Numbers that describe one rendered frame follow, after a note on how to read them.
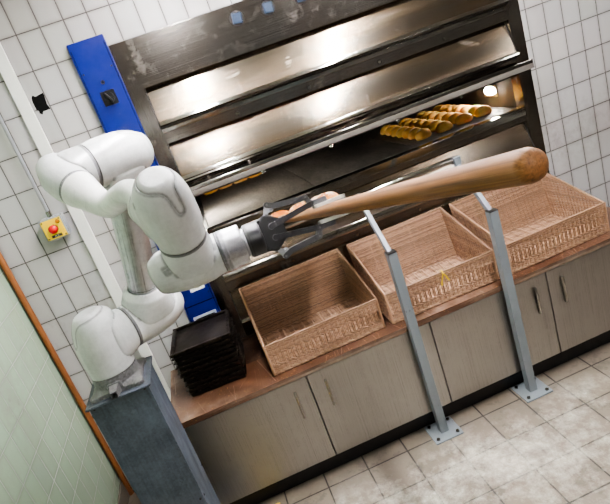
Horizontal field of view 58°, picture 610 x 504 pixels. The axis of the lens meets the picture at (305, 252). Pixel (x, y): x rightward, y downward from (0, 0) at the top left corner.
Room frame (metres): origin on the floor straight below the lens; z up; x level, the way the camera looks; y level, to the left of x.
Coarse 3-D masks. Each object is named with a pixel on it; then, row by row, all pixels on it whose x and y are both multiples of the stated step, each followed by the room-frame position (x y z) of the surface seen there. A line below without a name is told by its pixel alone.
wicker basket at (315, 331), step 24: (312, 264) 2.64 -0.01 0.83; (336, 264) 2.64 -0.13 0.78; (240, 288) 2.59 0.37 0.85; (264, 288) 2.59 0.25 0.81; (288, 288) 2.60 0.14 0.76; (312, 288) 2.60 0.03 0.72; (336, 288) 2.61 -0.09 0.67; (360, 288) 2.42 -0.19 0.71; (264, 312) 2.56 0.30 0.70; (312, 312) 2.57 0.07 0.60; (336, 312) 2.50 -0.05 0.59; (360, 312) 2.20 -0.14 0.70; (264, 336) 2.52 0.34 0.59; (288, 336) 2.15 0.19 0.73; (312, 336) 2.16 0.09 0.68; (336, 336) 2.18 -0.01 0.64; (360, 336) 2.19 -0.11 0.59; (288, 360) 2.14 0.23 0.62
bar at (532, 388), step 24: (432, 168) 2.38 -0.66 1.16; (480, 192) 2.27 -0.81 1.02; (384, 240) 2.18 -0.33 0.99; (504, 240) 2.18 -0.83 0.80; (504, 264) 2.17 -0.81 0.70; (504, 288) 2.19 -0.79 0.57; (408, 312) 2.11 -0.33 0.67; (528, 360) 2.18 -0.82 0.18; (432, 384) 2.11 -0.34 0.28; (528, 384) 2.17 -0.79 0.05; (432, 408) 2.13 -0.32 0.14; (432, 432) 2.14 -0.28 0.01; (456, 432) 2.08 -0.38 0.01
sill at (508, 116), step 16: (512, 112) 2.84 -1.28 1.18; (464, 128) 2.86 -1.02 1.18; (480, 128) 2.81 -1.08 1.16; (432, 144) 2.78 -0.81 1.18; (448, 144) 2.79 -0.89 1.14; (384, 160) 2.78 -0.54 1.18; (400, 160) 2.75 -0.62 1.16; (352, 176) 2.72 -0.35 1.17; (368, 176) 2.73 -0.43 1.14; (304, 192) 2.70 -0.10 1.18; (320, 192) 2.70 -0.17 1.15; (224, 224) 2.63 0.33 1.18; (240, 224) 2.64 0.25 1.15
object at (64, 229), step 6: (54, 216) 2.47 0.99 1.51; (60, 216) 2.48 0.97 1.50; (42, 222) 2.46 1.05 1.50; (48, 222) 2.46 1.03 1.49; (54, 222) 2.47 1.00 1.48; (60, 222) 2.47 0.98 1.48; (66, 222) 2.52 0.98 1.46; (42, 228) 2.46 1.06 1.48; (60, 228) 2.47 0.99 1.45; (66, 228) 2.48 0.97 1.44; (48, 234) 2.46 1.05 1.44; (54, 234) 2.46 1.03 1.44; (60, 234) 2.47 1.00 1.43; (66, 234) 2.47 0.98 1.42; (48, 240) 2.46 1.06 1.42
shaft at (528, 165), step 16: (480, 160) 0.49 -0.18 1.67; (496, 160) 0.45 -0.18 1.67; (512, 160) 0.42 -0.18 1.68; (528, 160) 0.41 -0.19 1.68; (544, 160) 0.41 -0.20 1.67; (432, 176) 0.59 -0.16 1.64; (448, 176) 0.54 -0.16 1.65; (464, 176) 0.50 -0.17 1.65; (480, 176) 0.47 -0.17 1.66; (496, 176) 0.44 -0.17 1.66; (512, 176) 0.42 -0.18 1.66; (528, 176) 0.41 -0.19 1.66; (544, 176) 0.41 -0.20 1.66; (368, 192) 0.86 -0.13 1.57; (384, 192) 0.75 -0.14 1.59; (400, 192) 0.68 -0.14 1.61; (416, 192) 0.63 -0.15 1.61; (432, 192) 0.58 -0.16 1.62; (448, 192) 0.55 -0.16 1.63; (464, 192) 0.52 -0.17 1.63; (320, 208) 1.25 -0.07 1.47; (336, 208) 1.07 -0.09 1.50; (352, 208) 0.95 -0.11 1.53; (368, 208) 0.86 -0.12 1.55
